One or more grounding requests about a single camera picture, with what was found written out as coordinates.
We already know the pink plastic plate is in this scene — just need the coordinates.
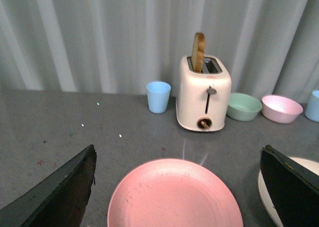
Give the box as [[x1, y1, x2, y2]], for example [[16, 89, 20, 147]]
[[107, 159, 243, 227]]

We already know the light blue plastic cup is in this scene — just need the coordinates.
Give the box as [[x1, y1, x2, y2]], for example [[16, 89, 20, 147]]
[[146, 81, 171, 114]]

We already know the cream white toaster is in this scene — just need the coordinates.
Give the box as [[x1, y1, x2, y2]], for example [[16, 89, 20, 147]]
[[175, 56, 231, 132]]

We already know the toasted bread slice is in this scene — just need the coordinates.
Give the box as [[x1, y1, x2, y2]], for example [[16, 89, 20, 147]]
[[191, 32, 206, 73]]

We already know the green plastic bowl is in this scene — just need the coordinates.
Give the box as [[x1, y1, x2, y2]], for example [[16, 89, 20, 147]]
[[226, 93, 262, 122]]

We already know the pink plastic bowl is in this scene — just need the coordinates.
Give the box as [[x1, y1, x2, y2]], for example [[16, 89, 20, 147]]
[[262, 95, 303, 124]]

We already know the black left foreground panel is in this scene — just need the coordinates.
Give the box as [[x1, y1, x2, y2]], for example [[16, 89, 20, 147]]
[[0, 145, 97, 227]]

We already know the black foreground panel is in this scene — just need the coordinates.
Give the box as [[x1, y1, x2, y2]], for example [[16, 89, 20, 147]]
[[260, 145, 319, 227], [0, 145, 97, 227]]

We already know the black right foreground panel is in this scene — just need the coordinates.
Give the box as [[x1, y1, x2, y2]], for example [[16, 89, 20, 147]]
[[260, 145, 319, 227]]

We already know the white plastic plate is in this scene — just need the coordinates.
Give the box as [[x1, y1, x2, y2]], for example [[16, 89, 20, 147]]
[[258, 156, 319, 227]]

